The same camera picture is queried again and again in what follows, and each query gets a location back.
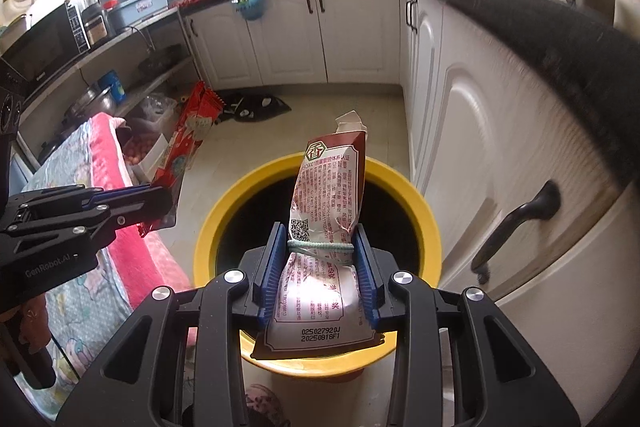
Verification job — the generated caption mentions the white box of red fruit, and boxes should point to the white box of red fruit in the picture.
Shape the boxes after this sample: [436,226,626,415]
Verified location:
[122,117,173,185]

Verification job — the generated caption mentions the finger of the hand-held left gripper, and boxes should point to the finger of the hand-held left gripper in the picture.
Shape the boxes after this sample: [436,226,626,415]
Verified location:
[10,197,177,258]
[20,184,171,212]

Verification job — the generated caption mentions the metal bowl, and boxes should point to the metal bowl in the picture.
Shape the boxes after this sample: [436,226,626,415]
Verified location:
[65,82,118,120]

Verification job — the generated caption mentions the person's pink slipper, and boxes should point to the person's pink slipper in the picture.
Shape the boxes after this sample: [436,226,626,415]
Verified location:
[245,383,291,427]

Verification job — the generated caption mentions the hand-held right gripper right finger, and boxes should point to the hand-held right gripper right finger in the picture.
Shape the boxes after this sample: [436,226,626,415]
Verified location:
[352,227,583,427]

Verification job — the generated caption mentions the red snack packet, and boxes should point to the red snack packet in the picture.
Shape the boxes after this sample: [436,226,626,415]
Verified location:
[137,81,223,238]

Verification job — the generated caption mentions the white kitchen cabinets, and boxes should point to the white kitchen cabinets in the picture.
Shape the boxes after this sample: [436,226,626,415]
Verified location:
[182,0,640,427]

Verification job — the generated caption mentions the black microwave oven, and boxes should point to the black microwave oven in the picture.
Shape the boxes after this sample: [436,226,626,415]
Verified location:
[0,1,91,82]

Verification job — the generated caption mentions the person's left forearm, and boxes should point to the person's left forearm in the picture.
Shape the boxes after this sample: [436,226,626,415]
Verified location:
[22,294,53,350]

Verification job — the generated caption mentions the light green rubber band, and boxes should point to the light green rubber band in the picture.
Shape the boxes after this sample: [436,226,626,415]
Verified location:
[287,239,356,266]

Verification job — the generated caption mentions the blue hanging basket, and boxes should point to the blue hanging basket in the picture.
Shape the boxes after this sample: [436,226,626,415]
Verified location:
[232,0,266,22]

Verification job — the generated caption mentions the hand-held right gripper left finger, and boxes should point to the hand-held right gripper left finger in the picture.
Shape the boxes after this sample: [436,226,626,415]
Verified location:
[55,221,291,427]

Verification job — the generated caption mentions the black pan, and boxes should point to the black pan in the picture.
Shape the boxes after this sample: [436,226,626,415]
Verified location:
[137,44,183,75]

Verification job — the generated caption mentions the blue dish rack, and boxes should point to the blue dish rack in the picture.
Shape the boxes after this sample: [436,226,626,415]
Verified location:
[105,0,170,35]

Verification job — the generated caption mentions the silver small appliance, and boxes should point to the silver small appliance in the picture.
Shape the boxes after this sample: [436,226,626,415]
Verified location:
[81,9,111,46]

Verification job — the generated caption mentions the blue can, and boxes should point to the blue can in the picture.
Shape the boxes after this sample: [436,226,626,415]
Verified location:
[97,69,128,104]

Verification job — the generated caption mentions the clear plastic bag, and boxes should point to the clear plastic bag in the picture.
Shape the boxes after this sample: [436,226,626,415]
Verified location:
[140,94,178,122]

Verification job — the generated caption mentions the metal shelf rack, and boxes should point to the metal shelf rack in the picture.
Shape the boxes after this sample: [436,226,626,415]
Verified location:
[0,4,206,172]

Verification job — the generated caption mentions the pink fluffy blanket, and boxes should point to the pink fluffy blanket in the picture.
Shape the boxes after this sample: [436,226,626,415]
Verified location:
[87,113,193,308]

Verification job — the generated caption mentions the light blue printed blanket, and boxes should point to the light blue printed blanket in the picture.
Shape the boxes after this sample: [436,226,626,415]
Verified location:
[22,122,131,408]

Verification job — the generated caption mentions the red and white snack bag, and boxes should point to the red and white snack bag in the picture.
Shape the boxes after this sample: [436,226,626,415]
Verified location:
[252,109,383,360]

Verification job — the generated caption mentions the yellow rimmed trash bin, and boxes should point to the yellow rimmed trash bin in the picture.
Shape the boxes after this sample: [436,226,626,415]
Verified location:
[192,154,443,375]

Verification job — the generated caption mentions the black stone countertop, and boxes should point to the black stone countertop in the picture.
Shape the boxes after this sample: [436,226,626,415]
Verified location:
[177,0,640,188]

